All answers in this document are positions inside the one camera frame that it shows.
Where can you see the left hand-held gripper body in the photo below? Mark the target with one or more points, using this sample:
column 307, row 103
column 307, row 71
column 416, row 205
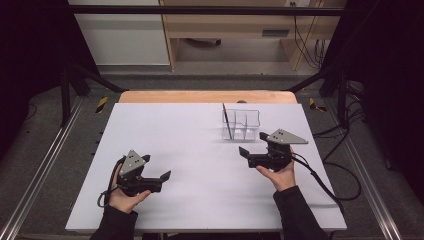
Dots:
column 133, row 176

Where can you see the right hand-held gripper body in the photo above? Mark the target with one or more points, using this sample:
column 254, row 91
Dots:
column 273, row 156

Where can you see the clear plastic organiser box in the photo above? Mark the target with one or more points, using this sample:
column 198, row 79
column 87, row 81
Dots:
column 245, row 125

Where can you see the black pencil with wooden end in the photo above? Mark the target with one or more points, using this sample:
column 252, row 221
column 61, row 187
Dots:
column 227, row 121

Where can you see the person's right hand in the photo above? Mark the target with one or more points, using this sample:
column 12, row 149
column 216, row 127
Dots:
column 283, row 178

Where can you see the person's left hand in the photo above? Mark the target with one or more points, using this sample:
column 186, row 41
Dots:
column 123, row 201

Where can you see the white table cover board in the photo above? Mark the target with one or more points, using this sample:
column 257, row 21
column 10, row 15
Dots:
column 200, row 206

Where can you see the yellow black floor tape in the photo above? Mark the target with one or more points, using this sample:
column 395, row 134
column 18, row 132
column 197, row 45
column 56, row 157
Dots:
column 102, row 104
column 315, row 105

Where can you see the black chair base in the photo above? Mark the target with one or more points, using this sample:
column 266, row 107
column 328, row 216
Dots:
column 203, row 42

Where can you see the light wooden desk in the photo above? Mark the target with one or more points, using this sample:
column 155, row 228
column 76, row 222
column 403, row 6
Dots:
column 233, row 23

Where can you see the white cabinet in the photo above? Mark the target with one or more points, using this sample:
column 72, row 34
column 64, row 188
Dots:
column 123, row 36

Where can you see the black curtain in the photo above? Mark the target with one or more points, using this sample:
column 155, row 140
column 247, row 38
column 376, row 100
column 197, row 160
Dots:
column 390, row 83
column 30, row 66

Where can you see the black metal frame stand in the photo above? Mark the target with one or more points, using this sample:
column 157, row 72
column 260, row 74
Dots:
column 340, row 96
column 66, row 96

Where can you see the aluminium floor rail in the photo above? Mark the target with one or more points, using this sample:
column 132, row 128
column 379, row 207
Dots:
column 43, row 163
column 366, row 180

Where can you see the black horizontal frame bar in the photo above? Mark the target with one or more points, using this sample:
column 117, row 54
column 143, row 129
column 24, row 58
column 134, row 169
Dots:
column 200, row 10

